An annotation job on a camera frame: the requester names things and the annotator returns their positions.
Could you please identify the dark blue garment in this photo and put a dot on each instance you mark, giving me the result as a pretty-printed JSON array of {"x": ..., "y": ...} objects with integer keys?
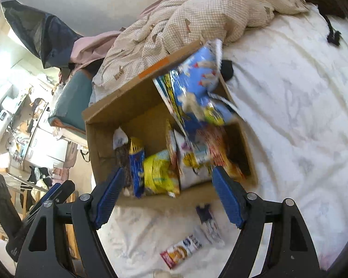
[{"x": 43, "y": 31}]

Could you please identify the beige checked quilt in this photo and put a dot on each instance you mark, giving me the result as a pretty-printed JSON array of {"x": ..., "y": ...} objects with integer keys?
[{"x": 206, "y": 14}]

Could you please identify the green and blue snack packet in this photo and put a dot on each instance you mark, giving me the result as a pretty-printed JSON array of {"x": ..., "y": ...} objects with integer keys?
[{"x": 169, "y": 98}]

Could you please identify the large blue snack bag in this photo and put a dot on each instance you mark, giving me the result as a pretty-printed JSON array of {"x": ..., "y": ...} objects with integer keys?
[{"x": 197, "y": 84}]

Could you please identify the teal cushion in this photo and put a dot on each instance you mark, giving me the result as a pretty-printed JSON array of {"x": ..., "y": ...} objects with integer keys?
[{"x": 72, "y": 98}]

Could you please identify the brown and white snack bar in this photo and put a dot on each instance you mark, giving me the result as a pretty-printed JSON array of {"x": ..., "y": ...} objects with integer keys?
[{"x": 121, "y": 153}]

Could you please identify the blue and yellow snack packet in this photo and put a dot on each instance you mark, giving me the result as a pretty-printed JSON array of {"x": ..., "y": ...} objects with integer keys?
[{"x": 137, "y": 168}]

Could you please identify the small black cloth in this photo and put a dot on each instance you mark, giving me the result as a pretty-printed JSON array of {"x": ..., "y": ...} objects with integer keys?
[{"x": 227, "y": 69}]

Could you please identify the red white yellow snack packet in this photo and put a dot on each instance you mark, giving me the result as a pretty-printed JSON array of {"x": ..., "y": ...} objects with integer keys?
[{"x": 179, "y": 252}]

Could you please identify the white kitchen appliance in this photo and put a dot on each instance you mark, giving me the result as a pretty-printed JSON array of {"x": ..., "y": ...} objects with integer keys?
[{"x": 1, "y": 118}]

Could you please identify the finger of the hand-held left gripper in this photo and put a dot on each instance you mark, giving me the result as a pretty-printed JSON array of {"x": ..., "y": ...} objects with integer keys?
[{"x": 55, "y": 190}]

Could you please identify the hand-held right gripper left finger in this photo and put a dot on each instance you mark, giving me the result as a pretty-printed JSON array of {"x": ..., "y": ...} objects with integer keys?
[{"x": 108, "y": 197}]

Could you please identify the brown cardboard box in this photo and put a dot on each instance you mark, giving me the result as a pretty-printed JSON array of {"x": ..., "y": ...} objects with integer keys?
[{"x": 119, "y": 113}]

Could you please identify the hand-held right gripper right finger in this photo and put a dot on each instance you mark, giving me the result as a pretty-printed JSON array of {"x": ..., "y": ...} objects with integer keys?
[{"x": 229, "y": 199}]

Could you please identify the white cartoon snack bag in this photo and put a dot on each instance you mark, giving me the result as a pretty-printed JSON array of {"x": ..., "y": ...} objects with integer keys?
[{"x": 191, "y": 165}]

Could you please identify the pink cloth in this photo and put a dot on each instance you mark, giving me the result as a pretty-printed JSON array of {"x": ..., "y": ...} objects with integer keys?
[{"x": 90, "y": 46}]

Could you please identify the white bed sheet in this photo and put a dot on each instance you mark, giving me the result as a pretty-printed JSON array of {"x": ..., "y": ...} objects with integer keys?
[{"x": 293, "y": 107}]

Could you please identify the clear dark-topped packet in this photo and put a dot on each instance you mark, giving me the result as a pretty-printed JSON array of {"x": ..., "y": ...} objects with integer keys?
[{"x": 208, "y": 223}]

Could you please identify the red and yellow snack packet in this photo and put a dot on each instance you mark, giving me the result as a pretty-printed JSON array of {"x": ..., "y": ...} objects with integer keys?
[{"x": 226, "y": 150}]

